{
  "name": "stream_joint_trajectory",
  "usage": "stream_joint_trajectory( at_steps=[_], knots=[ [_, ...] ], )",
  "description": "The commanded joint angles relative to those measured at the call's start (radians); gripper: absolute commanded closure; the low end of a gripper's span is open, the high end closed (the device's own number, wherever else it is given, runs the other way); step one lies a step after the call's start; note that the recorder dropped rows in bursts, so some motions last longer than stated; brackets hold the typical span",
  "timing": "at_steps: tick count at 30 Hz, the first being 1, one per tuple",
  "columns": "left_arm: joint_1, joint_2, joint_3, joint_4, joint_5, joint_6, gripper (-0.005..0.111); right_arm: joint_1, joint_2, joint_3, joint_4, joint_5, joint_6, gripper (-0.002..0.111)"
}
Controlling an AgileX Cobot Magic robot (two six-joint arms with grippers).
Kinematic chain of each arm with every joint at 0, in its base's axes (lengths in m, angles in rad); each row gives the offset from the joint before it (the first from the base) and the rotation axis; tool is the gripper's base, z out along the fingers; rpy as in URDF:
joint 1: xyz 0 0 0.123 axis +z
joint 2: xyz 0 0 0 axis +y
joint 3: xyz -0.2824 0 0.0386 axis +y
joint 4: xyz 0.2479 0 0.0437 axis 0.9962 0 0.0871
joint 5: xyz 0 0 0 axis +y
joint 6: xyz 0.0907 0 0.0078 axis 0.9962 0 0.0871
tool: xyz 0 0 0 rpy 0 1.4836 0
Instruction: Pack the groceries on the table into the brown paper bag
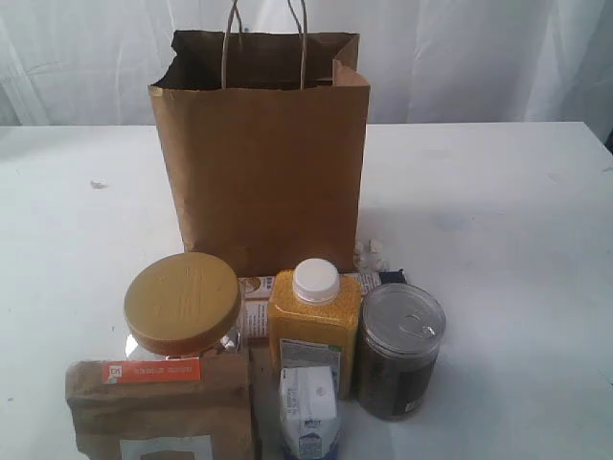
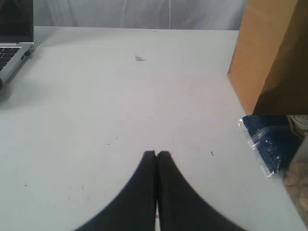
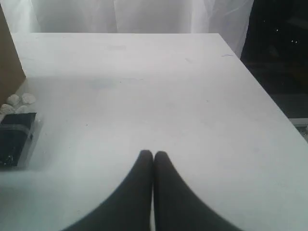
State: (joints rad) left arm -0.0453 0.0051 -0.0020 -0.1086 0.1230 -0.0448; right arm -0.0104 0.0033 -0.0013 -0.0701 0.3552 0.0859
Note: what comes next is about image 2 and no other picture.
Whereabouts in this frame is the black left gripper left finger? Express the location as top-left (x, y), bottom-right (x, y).
top-left (77, 151), bottom-right (156, 231)

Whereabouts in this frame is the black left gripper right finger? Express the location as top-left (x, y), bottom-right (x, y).
top-left (156, 151), bottom-right (243, 231)

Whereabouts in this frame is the clear nut jar gold lid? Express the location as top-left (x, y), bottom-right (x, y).
top-left (283, 140), bottom-right (308, 229)

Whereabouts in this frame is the brown paper shopping bag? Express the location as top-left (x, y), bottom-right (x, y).
top-left (228, 0), bottom-right (308, 116)

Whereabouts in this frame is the dark blue noodle package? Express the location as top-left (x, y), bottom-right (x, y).
top-left (238, 115), bottom-right (308, 178)

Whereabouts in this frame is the small white paper scrap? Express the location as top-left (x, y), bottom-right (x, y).
top-left (135, 55), bottom-right (146, 62)

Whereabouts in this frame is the white backdrop curtain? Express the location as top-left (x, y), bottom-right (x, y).
top-left (33, 0), bottom-right (247, 30)

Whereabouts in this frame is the silver laptop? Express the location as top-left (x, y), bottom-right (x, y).
top-left (0, 0), bottom-right (34, 88)

